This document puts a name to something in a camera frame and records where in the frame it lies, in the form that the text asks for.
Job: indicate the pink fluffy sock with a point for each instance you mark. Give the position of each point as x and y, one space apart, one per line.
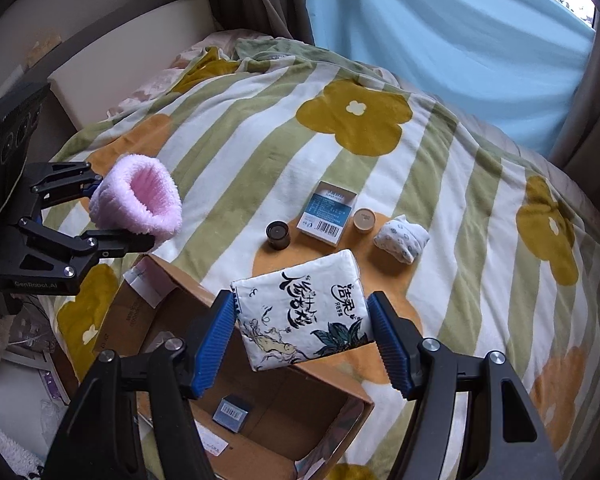
139 195

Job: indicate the striped flower blanket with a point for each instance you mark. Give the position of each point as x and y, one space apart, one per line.
430 170

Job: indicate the blue and white box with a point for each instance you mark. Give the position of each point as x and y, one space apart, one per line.
326 212

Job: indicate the floral pillow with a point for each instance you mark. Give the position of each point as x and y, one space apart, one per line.
155 80

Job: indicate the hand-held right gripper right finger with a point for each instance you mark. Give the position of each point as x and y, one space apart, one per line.
392 345

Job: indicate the small blue box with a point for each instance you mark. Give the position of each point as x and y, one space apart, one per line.
231 411

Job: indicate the beige curtain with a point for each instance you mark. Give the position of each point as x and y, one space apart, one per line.
587 105

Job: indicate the small tan jar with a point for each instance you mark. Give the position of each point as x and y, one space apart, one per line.
364 219

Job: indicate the beige headboard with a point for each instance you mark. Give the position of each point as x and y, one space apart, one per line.
130 55

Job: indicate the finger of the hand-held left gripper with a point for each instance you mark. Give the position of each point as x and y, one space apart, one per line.
75 180
105 244

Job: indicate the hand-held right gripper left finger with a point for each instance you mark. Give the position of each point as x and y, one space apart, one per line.
215 345

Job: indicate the white printed tissue pack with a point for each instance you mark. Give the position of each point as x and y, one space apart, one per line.
300 310

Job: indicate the light blue curtain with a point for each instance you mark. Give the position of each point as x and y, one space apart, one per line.
445 35

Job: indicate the white patterned cloth bundle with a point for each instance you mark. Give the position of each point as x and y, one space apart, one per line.
401 239

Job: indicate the cardboard box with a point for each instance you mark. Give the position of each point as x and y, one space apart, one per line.
250 390

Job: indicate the small black jar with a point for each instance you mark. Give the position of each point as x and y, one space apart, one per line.
279 234

